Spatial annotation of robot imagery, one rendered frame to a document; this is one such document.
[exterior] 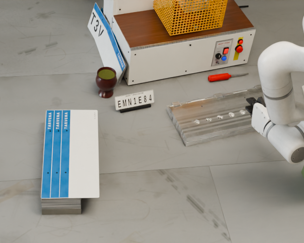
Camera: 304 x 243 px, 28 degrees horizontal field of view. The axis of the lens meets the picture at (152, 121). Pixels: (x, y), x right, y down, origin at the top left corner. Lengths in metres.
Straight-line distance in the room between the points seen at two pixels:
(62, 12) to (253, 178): 1.20
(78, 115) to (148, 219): 0.47
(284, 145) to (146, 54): 0.71
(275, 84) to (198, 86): 0.80
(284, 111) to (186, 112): 0.59
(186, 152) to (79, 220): 0.49
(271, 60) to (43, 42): 1.24
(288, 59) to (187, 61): 0.86
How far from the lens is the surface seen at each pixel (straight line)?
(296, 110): 1.92
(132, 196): 2.12
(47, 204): 2.03
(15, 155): 2.24
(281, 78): 1.77
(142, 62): 2.42
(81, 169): 2.06
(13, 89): 2.47
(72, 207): 2.04
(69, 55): 2.62
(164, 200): 2.12
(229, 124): 2.34
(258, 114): 2.12
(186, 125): 2.30
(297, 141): 1.99
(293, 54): 1.70
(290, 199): 2.22
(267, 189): 2.23
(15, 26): 2.78
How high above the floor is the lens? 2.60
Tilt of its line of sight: 46 degrees down
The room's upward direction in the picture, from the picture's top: 7 degrees clockwise
